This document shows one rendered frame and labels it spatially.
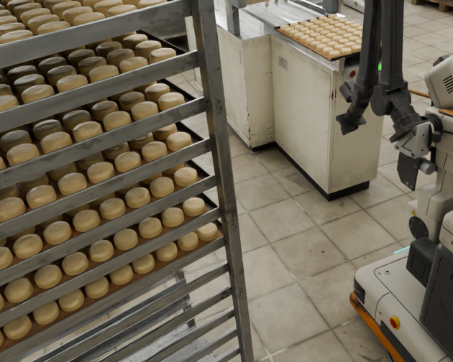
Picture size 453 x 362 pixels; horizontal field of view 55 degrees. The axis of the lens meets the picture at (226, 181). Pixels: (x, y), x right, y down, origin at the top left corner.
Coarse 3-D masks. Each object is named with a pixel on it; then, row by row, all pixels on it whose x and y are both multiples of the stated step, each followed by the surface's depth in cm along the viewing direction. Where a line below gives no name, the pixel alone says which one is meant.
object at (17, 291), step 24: (168, 216) 98; (192, 216) 101; (120, 240) 93; (144, 240) 96; (48, 264) 92; (72, 264) 89; (96, 264) 91; (0, 288) 88; (24, 288) 85; (48, 288) 87; (0, 312) 83
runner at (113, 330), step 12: (204, 276) 106; (216, 276) 109; (180, 288) 104; (192, 288) 106; (156, 300) 105; (168, 300) 103; (144, 312) 100; (120, 324) 98; (132, 324) 100; (96, 336) 96; (108, 336) 98; (72, 348) 93; (84, 348) 95; (48, 360) 95; (60, 360) 93
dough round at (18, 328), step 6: (18, 318) 90; (24, 318) 90; (6, 324) 90; (12, 324) 89; (18, 324) 89; (24, 324) 89; (30, 324) 90; (6, 330) 88; (12, 330) 88; (18, 330) 88; (24, 330) 89; (12, 336) 88; (18, 336) 88
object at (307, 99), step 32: (288, 64) 252; (320, 64) 219; (352, 64) 213; (288, 96) 264; (320, 96) 228; (288, 128) 278; (320, 128) 238; (288, 160) 301; (320, 160) 249; (352, 160) 246; (320, 192) 269; (352, 192) 265
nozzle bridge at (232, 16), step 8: (224, 0) 265; (232, 0) 253; (240, 0) 246; (248, 0) 251; (256, 0) 253; (264, 0) 254; (328, 0) 282; (336, 0) 279; (232, 8) 257; (240, 8) 248; (328, 8) 285; (336, 8) 282; (232, 16) 260; (232, 24) 264; (232, 32) 268
